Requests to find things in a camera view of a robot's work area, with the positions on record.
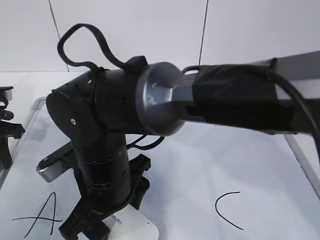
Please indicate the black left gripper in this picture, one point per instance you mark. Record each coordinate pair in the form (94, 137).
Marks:
(7, 130)

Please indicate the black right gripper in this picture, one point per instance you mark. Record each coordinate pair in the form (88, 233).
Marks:
(115, 183)

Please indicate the white whiteboard eraser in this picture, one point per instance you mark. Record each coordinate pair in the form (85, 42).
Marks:
(130, 224)

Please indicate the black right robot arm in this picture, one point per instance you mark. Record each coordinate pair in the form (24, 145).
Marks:
(99, 108)

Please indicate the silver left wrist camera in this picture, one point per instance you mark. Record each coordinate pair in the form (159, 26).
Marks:
(6, 93)

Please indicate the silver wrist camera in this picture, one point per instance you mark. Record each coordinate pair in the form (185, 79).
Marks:
(57, 163)
(6, 93)

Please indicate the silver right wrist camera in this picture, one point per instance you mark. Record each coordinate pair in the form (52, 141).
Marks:
(57, 163)

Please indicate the white board with grey frame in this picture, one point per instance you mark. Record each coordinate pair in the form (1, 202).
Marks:
(206, 183)

